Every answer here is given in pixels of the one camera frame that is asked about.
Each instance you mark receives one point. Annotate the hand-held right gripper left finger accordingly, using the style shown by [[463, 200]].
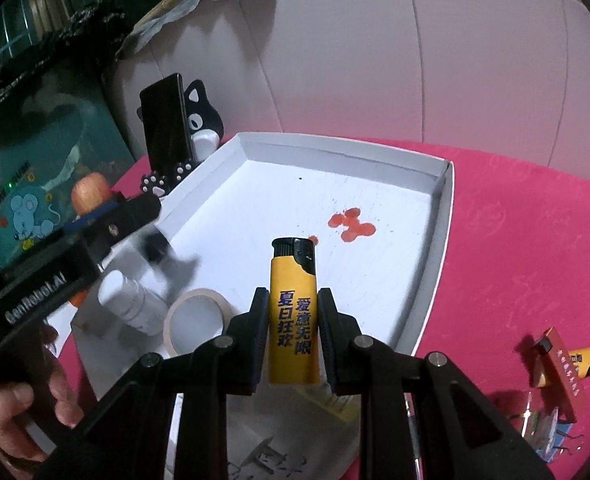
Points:
[[260, 345]]

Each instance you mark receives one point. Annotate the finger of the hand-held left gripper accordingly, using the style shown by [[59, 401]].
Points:
[[92, 220]]

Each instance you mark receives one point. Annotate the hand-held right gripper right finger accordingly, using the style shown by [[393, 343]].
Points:
[[325, 345]]

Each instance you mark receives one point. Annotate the yellow lighter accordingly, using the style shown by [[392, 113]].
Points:
[[582, 360], [292, 310]]

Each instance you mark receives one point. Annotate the white cardboard tray box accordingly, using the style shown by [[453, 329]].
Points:
[[275, 195]]

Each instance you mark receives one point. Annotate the red slim box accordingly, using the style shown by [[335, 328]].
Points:
[[567, 380]]

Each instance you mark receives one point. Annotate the person's left hand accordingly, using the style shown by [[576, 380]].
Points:
[[5, 410]]

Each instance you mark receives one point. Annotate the red apple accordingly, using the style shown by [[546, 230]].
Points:
[[90, 195]]

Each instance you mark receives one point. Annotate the small orange fruit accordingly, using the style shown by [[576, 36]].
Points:
[[81, 299]]

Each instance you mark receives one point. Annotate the teal mouse print box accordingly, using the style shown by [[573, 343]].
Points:
[[25, 220]]

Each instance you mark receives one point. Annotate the beige tape roll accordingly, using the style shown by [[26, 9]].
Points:
[[200, 293]]

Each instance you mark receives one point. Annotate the white plastic bottle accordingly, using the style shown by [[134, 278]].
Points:
[[130, 305]]

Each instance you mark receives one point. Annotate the black smartphone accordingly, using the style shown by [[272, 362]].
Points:
[[165, 120]]

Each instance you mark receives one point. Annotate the black cat phone stand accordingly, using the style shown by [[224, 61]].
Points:
[[202, 115]]

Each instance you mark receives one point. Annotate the black plastic netting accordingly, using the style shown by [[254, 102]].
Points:
[[90, 25]]

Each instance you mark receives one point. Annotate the binder clips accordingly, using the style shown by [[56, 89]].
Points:
[[545, 430]]

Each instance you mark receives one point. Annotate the dark window frame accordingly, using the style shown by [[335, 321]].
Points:
[[5, 35]]

